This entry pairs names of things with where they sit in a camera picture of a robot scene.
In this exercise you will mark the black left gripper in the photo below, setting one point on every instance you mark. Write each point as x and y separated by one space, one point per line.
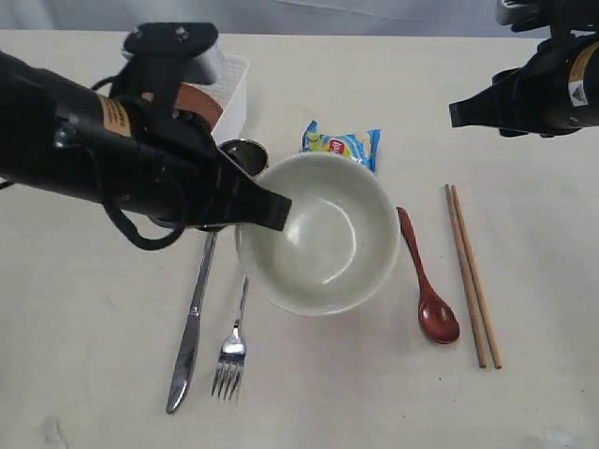
154 154

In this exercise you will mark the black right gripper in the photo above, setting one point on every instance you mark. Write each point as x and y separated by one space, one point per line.
486 108

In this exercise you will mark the stainless steel cup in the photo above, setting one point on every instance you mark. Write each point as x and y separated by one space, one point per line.
250 156

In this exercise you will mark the white ceramic bowl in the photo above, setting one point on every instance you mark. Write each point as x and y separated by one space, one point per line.
339 243

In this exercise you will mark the blue chips bag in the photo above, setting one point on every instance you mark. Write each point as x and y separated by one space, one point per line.
360 147

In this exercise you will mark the stainless steel fork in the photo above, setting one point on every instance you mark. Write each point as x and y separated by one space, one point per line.
226 383

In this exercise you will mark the wooden chopstick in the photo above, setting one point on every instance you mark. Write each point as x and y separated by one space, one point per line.
481 302
467 281

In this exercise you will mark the red-brown wooden spoon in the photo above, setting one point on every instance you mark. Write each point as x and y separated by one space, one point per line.
435 317

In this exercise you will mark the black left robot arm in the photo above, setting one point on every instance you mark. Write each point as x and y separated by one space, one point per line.
42 129

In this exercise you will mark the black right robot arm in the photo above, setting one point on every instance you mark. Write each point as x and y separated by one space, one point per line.
556 92

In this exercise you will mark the white perforated plastic basket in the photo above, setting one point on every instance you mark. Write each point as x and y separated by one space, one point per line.
230 92

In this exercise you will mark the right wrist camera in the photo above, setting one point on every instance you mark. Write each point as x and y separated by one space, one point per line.
524 15

